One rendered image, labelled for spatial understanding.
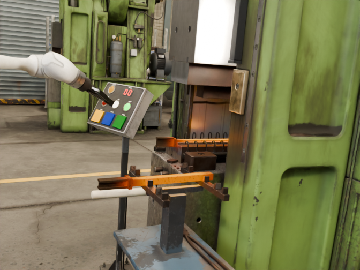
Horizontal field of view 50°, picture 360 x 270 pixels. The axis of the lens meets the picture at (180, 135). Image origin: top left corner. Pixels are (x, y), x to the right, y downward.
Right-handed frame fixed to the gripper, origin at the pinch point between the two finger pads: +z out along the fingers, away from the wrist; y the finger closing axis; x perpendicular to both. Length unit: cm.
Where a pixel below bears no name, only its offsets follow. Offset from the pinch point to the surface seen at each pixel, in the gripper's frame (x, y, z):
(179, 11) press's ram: 44, 39, -16
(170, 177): -29, 81, -24
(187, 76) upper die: 16, 53, -8
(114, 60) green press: 149, -354, 240
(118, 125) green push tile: -8.3, 1.4, 12.5
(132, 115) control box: -0.8, 7.0, 13.6
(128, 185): -38, 77, -36
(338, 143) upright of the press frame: 12, 111, 27
